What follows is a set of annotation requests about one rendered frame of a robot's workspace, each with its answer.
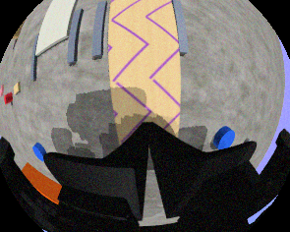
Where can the blue short cylinder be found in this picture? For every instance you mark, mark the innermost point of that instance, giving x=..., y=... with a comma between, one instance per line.
x=39, y=151
x=224, y=138

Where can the beige strip with purple zigzag pattern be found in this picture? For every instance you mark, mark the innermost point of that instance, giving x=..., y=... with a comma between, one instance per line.
x=144, y=65

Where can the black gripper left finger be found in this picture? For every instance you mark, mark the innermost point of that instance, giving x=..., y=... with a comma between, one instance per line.
x=121, y=174

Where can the white flat strip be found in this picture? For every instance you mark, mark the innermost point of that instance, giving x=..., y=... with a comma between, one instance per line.
x=56, y=25

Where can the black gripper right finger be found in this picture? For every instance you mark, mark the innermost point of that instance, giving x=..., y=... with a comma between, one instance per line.
x=181, y=169

